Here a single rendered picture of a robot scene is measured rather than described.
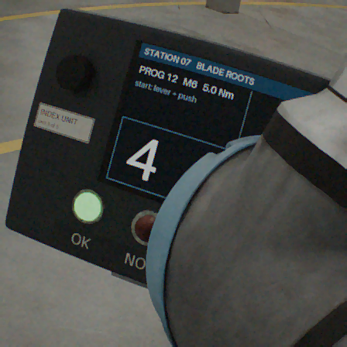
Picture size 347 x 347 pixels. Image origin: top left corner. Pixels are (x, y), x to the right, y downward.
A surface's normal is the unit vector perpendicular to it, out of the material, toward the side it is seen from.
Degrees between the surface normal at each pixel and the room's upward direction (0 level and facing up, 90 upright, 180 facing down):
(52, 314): 1
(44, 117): 75
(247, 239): 69
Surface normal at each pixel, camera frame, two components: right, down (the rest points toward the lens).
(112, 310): 0.18, -0.89
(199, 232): -0.69, -0.47
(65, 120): -0.29, 0.09
